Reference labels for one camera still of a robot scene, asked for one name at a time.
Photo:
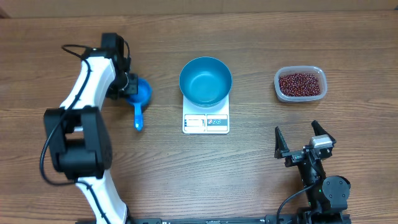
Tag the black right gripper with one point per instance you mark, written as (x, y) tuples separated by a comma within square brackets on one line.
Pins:
[(296, 157)]

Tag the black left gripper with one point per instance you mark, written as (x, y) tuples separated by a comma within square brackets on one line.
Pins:
[(134, 88)]

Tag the blue plastic measuring scoop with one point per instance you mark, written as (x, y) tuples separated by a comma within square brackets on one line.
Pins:
[(139, 101)]

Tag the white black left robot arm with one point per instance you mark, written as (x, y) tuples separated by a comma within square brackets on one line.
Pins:
[(77, 138)]

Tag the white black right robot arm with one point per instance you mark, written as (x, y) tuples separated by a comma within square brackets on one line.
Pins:
[(327, 196)]

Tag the teal plastic bowl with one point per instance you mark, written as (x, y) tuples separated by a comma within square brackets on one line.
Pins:
[(205, 81)]

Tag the white digital kitchen scale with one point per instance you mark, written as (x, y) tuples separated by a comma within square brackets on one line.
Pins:
[(200, 120)]

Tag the red adzuki beans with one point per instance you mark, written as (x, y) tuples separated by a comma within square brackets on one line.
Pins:
[(299, 84)]

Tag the clear plastic container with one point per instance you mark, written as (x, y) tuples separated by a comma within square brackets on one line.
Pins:
[(300, 69)]

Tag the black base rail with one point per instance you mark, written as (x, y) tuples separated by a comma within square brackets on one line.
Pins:
[(211, 221)]

